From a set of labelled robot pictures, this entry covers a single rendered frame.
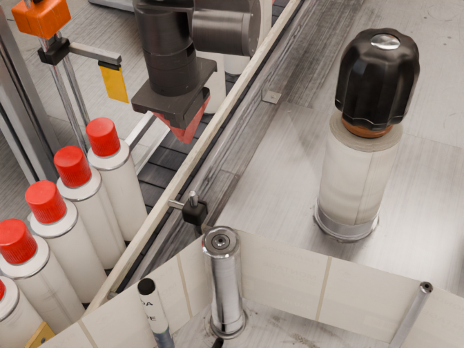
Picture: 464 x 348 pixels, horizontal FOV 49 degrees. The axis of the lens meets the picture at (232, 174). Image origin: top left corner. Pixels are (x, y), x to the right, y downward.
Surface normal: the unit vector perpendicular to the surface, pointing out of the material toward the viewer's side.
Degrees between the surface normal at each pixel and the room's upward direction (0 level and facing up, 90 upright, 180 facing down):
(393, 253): 0
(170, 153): 0
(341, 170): 91
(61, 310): 90
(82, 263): 90
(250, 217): 0
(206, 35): 81
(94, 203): 90
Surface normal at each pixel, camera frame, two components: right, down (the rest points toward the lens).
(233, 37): -0.26, 0.55
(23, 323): 0.89, 0.33
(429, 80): -0.04, -0.65
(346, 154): -0.62, 0.62
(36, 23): -0.40, 0.71
